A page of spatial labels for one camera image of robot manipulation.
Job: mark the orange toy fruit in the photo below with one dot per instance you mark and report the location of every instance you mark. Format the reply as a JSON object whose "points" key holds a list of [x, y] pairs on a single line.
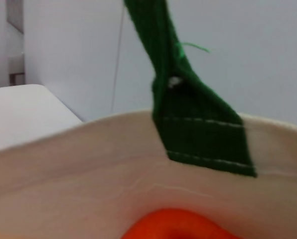
{"points": [[163, 224]]}

